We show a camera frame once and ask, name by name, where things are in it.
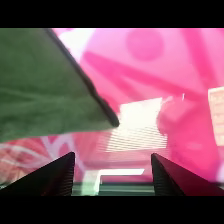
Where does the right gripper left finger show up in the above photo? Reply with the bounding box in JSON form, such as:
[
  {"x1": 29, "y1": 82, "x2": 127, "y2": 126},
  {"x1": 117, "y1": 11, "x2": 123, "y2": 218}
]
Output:
[{"x1": 0, "y1": 151, "x2": 76, "y2": 197}]

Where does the dark green garment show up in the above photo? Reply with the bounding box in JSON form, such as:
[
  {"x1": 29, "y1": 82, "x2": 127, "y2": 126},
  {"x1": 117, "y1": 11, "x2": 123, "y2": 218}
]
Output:
[{"x1": 0, "y1": 27, "x2": 121, "y2": 144}]

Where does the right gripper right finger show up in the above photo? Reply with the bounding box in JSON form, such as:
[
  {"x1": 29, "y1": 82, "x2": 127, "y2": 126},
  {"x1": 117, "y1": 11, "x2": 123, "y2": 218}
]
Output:
[{"x1": 150, "y1": 152, "x2": 224, "y2": 197}]

